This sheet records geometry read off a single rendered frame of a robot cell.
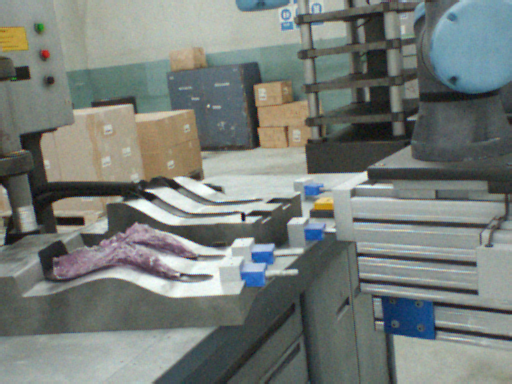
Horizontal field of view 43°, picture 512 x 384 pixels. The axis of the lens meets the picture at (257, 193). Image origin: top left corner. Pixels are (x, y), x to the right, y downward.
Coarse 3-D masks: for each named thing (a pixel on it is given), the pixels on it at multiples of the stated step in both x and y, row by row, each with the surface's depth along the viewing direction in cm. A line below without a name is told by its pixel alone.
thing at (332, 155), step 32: (352, 0) 621; (384, 0) 500; (352, 32) 626; (384, 32) 631; (352, 64) 633; (384, 64) 639; (352, 96) 643; (384, 96) 647; (320, 128) 558; (352, 128) 625; (384, 128) 567; (320, 160) 555; (352, 160) 540
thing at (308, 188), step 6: (300, 180) 185; (306, 180) 184; (312, 180) 186; (294, 186) 185; (300, 186) 184; (306, 186) 183; (312, 186) 181; (318, 186) 182; (306, 192) 183; (312, 192) 182; (318, 192) 182; (306, 198) 184
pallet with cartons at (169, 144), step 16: (160, 112) 674; (176, 112) 645; (192, 112) 656; (144, 128) 593; (160, 128) 596; (176, 128) 624; (192, 128) 655; (144, 144) 598; (160, 144) 595; (176, 144) 623; (192, 144) 652; (144, 160) 602; (160, 160) 596; (176, 160) 623; (192, 160) 651; (176, 176) 622; (192, 176) 670
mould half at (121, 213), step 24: (168, 192) 155; (216, 192) 163; (288, 192) 154; (120, 216) 146; (144, 216) 143; (168, 216) 144; (288, 216) 147; (96, 240) 151; (192, 240) 139; (216, 240) 136; (264, 240) 136
